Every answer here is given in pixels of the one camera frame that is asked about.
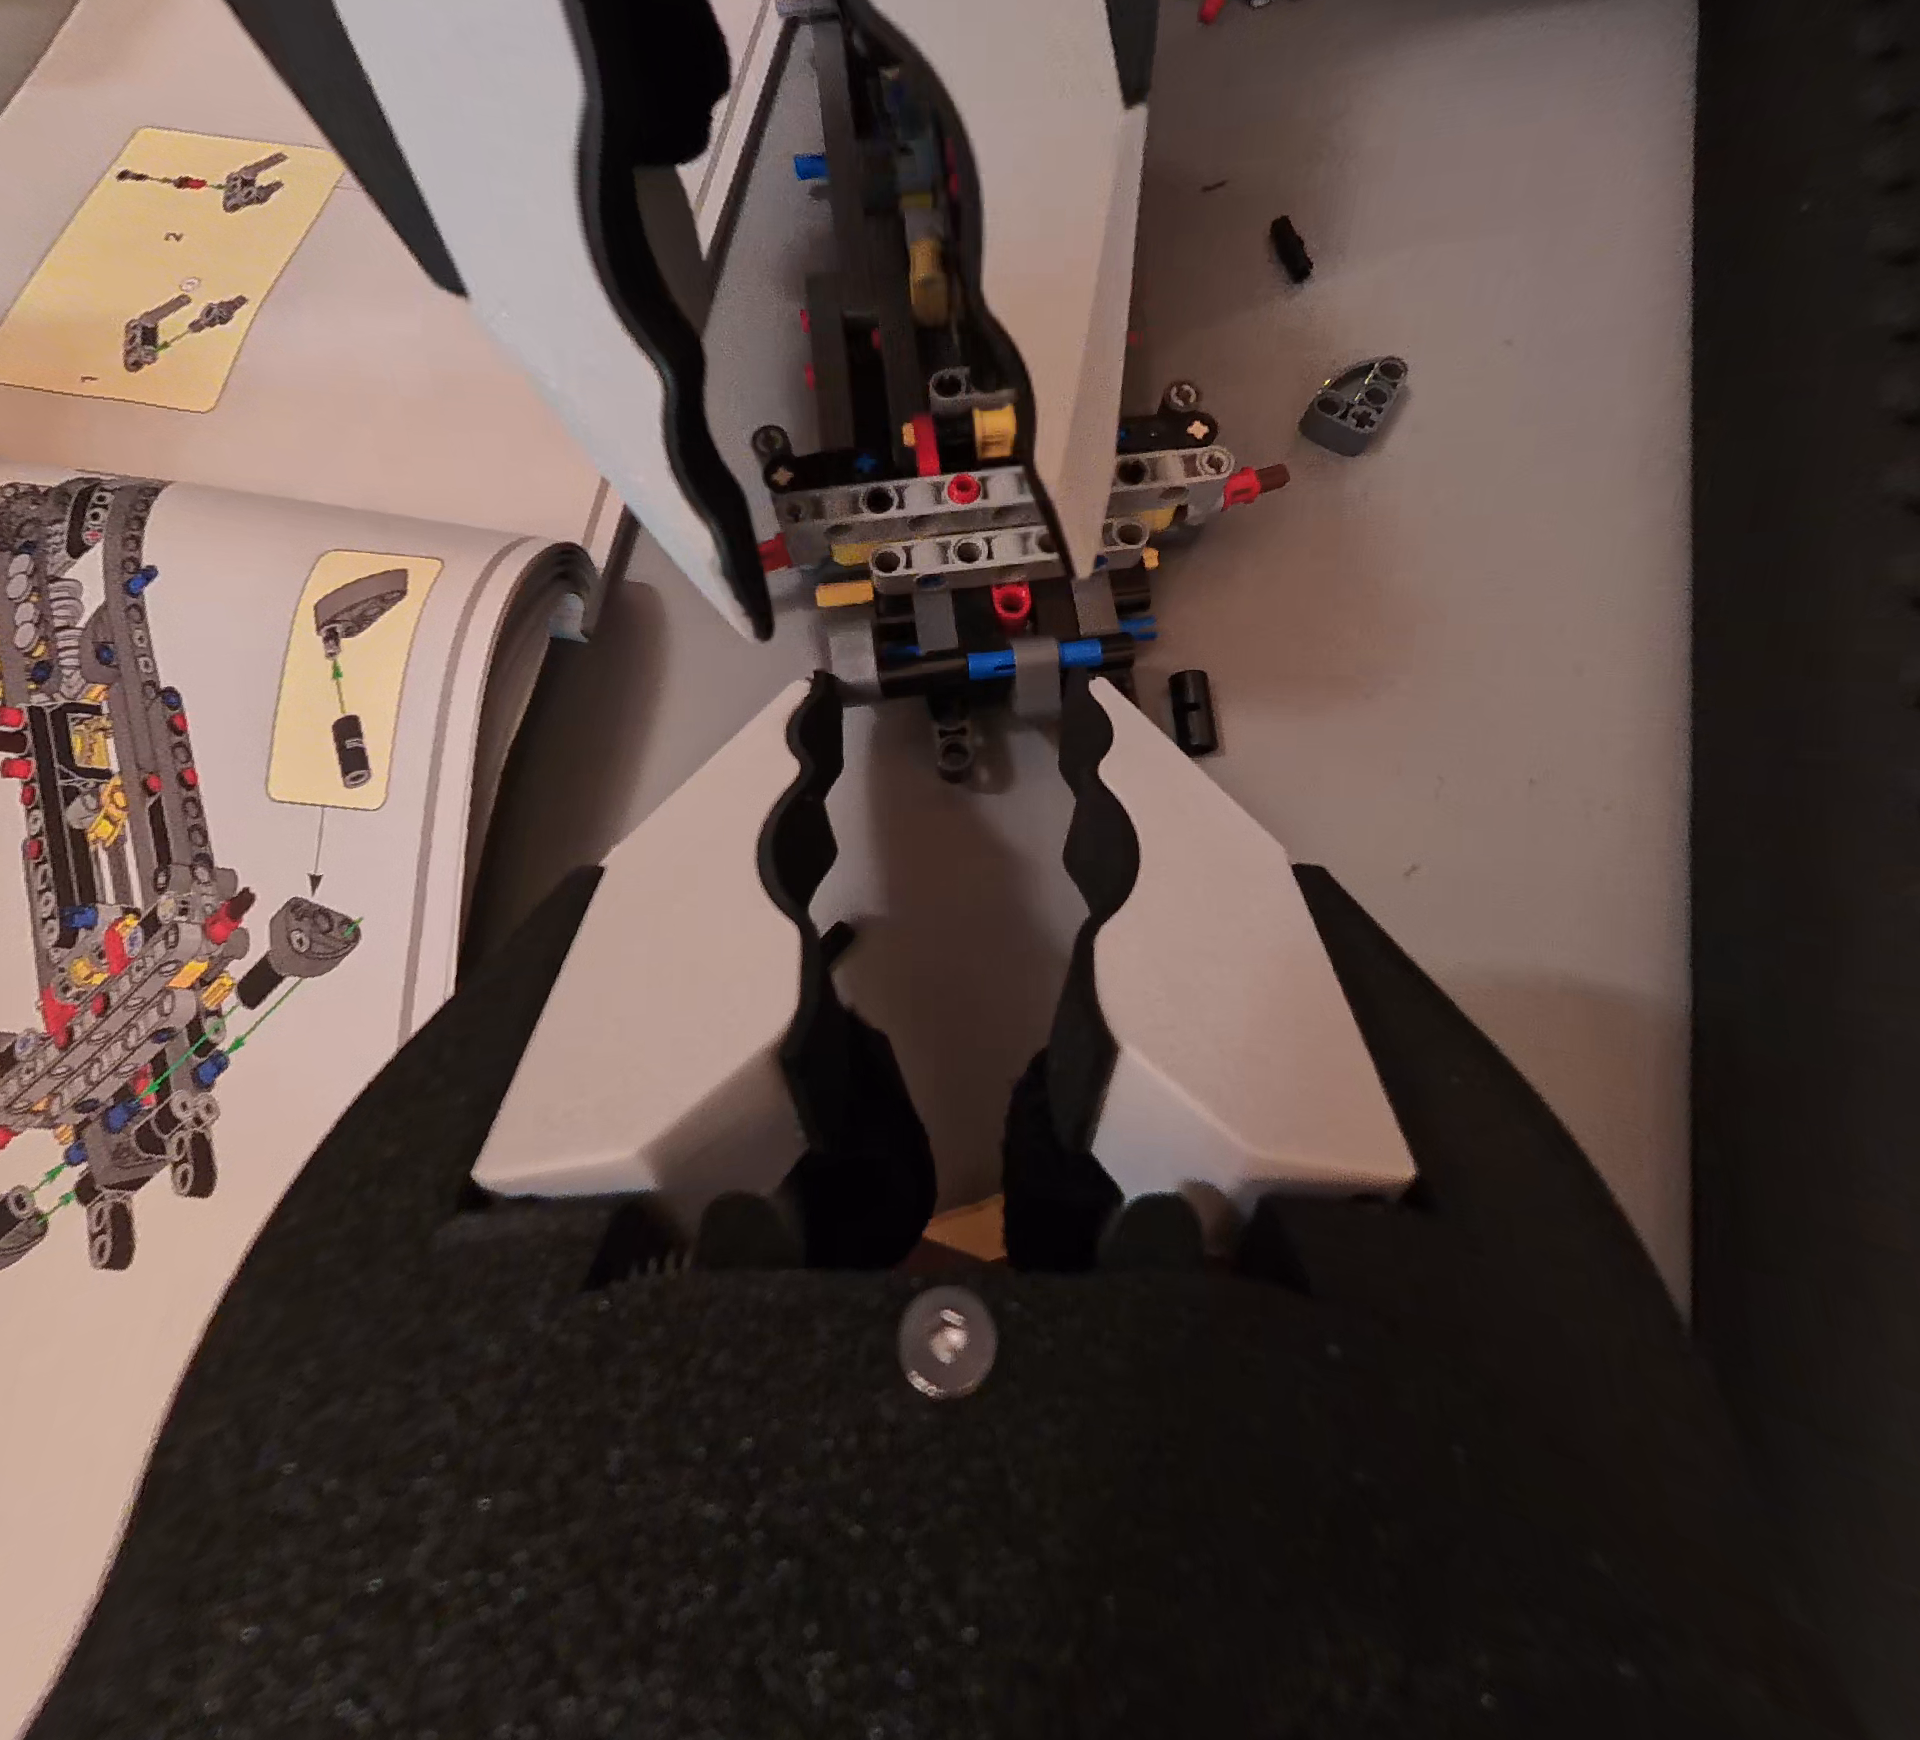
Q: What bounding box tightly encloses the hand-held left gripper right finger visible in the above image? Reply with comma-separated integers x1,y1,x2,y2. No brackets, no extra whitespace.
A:
1003,675,1423,1268

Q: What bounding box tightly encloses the lego instruction booklet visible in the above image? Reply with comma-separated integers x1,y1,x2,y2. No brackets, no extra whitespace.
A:
0,0,804,1712

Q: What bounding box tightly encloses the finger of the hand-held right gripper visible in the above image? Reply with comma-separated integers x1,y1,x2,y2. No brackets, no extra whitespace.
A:
252,0,777,647
813,0,1153,582

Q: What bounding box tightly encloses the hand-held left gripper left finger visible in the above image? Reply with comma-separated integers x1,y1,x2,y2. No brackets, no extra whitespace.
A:
470,672,937,1268

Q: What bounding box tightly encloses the dark grey lego cam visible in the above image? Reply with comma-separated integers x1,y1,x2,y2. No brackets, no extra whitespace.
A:
1297,355,1414,456

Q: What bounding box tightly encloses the grey lego car chassis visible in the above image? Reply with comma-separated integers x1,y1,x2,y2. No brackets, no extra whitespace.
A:
750,0,1294,786

